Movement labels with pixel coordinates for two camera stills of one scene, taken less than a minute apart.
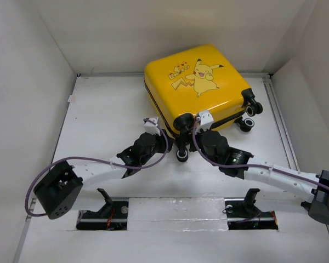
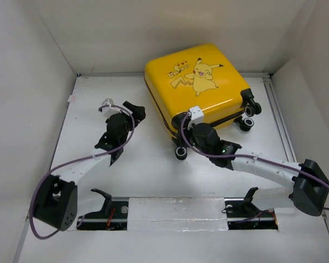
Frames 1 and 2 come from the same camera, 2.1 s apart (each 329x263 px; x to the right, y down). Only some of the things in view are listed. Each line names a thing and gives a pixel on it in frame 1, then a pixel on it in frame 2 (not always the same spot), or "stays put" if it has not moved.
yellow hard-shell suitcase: x=181 y=84 stays put
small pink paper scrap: x=73 y=99 stays put
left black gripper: x=162 y=140 → x=137 y=112
